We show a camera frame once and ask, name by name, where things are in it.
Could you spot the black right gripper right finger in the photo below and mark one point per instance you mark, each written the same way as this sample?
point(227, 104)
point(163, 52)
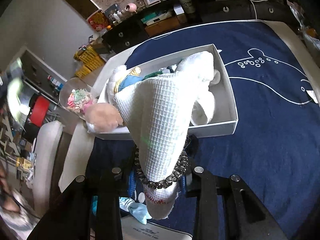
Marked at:
point(245, 216)

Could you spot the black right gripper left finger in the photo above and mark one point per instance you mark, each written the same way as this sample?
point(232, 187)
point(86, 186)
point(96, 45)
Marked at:
point(70, 216)

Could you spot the light blue small garment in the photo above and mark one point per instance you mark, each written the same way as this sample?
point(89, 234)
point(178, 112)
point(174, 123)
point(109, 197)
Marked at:
point(137, 210)

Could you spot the brown white plush hamster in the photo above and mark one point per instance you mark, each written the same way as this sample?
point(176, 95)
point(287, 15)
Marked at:
point(102, 118)

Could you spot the white waffle towel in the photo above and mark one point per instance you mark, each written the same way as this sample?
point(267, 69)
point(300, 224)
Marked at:
point(157, 113)

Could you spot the white fluffy sock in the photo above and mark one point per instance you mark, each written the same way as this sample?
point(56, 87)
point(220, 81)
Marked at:
point(204, 106)

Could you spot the white plush bear denim overalls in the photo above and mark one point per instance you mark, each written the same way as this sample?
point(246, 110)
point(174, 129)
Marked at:
point(120, 78)

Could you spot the green knitted headband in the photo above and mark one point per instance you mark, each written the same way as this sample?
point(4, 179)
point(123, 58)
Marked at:
point(167, 70)

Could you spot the white beige device case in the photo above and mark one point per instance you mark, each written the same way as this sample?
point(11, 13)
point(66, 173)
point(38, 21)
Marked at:
point(133, 229)

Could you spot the navy blue printed cloth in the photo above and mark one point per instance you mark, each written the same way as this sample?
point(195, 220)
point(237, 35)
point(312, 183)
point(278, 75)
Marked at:
point(275, 147)

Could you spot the white cardboard box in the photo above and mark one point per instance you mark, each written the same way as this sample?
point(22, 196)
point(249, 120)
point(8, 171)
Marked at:
point(225, 117)

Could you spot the red chair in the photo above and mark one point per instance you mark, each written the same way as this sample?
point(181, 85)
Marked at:
point(39, 111)

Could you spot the glass dome with pink rose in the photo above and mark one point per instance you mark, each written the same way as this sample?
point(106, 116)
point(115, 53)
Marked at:
point(76, 96)

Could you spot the yellow plastic crates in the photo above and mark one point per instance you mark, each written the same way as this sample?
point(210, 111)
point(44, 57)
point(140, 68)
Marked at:
point(89, 60)

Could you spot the red festive box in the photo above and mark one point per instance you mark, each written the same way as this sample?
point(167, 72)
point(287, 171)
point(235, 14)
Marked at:
point(98, 21)

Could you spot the wooden storage box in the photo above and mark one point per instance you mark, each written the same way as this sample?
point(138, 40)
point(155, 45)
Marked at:
point(162, 26)

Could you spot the pink round speaker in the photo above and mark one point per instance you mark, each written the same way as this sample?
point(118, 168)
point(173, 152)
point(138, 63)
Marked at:
point(131, 8)

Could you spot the black tv cabinet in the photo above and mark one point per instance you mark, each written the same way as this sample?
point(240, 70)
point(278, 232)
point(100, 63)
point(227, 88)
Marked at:
point(131, 31)

